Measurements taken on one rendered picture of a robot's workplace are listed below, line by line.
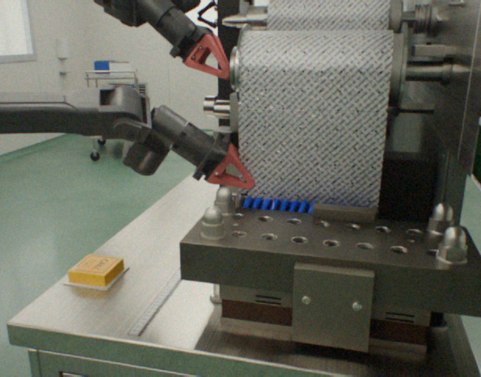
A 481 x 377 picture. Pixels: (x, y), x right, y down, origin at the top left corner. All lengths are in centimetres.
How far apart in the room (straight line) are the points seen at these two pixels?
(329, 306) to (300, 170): 26
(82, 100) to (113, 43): 640
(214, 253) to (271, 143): 23
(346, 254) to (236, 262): 15
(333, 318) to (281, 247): 11
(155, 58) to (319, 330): 638
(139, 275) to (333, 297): 38
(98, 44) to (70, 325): 663
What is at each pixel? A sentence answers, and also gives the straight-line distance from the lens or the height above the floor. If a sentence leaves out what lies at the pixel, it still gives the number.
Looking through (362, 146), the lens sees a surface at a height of 114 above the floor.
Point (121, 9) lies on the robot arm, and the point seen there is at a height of 135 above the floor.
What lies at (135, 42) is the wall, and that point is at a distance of 702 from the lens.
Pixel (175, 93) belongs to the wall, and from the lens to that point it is 685.
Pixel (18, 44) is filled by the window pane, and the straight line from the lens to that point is 620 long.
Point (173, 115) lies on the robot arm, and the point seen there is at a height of 118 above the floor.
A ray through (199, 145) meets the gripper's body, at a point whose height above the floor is 113.
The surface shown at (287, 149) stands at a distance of 80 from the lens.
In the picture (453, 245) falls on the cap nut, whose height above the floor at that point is 105.
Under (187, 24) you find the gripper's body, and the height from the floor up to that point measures 132.
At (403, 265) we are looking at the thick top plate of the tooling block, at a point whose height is 103.
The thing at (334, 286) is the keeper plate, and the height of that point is 100.
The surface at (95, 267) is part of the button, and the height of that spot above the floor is 92.
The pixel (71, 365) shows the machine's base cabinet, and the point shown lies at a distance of 79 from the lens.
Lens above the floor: 131
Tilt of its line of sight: 18 degrees down
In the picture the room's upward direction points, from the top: straight up
